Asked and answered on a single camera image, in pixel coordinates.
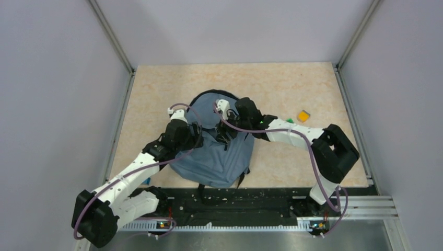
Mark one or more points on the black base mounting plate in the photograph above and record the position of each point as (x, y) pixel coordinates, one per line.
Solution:
(236, 207)

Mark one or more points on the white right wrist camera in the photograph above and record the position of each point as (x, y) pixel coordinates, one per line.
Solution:
(222, 106)

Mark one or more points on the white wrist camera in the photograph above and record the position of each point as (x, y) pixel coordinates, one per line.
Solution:
(177, 114)
(222, 106)

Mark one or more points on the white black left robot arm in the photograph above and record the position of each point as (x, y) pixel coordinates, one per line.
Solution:
(99, 214)

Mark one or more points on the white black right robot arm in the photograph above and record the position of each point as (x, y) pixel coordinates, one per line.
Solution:
(331, 152)

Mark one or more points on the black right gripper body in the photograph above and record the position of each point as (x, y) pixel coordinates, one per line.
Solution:
(222, 129)

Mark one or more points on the aluminium front rail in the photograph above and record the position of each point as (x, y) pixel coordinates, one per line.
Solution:
(353, 208)

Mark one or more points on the yellow grey eraser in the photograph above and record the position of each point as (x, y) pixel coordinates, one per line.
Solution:
(303, 116)

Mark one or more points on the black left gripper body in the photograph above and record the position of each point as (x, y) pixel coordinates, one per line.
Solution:
(189, 140)

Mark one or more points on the blue grey backpack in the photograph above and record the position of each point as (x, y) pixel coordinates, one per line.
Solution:
(218, 163)

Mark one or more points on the metal frame rail left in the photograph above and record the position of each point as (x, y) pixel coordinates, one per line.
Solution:
(107, 97)

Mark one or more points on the colourful puzzle cube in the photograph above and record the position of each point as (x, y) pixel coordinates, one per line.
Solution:
(147, 181)

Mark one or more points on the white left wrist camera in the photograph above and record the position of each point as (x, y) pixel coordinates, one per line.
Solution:
(177, 114)

